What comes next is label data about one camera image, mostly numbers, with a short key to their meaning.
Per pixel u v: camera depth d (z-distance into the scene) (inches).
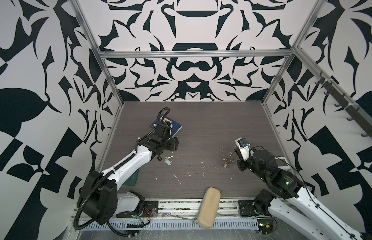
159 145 24.9
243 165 25.3
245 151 24.6
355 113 21.5
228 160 29.5
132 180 32.2
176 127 41.2
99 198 15.9
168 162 35.1
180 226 27.7
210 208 28.5
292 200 18.9
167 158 35.8
